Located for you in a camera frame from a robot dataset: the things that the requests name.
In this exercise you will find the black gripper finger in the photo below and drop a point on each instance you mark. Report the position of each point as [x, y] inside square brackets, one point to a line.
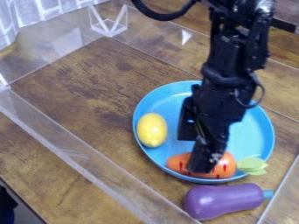
[188, 132]
[206, 153]

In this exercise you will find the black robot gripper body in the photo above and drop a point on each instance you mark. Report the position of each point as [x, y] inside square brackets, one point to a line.
[221, 100]

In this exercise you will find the orange toy carrot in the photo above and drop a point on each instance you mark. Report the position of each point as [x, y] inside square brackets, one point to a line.
[228, 167]

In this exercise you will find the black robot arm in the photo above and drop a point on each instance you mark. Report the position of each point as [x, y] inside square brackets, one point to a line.
[238, 37]

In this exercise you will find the yellow toy lemon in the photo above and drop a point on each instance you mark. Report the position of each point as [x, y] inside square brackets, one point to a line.
[152, 130]

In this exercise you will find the blue plastic plate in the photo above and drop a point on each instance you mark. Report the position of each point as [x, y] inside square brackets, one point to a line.
[252, 136]

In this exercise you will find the purple toy eggplant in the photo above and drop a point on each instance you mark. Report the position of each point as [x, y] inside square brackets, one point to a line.
[210, 201]

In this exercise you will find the clear acrylic enclosure wall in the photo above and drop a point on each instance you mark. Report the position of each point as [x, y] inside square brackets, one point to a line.
[79, 78]

